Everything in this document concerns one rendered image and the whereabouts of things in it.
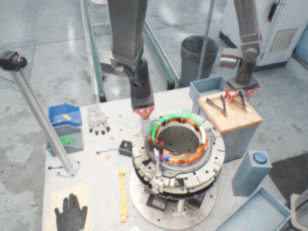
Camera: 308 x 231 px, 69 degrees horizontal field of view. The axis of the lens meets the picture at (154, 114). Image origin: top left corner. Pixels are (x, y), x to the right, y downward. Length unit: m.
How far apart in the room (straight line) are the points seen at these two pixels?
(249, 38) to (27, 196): 1.90
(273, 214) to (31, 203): 1.72
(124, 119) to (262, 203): 0.80
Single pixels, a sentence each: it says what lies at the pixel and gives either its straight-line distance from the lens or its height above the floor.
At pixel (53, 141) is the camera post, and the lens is 0.98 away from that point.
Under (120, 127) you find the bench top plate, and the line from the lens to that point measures 1.25.
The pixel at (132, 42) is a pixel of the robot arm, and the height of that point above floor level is 1.52.
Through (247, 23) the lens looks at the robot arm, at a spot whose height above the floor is 1.42.
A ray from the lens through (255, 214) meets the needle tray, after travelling 0.81.
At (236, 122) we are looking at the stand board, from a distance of 0.94.
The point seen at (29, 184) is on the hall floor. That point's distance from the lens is 2.18.
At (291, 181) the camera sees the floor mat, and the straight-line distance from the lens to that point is 2.23.
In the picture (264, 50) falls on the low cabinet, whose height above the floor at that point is 0.32.
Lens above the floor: 1.73
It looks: 47 degrees down
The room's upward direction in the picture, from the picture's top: straight up
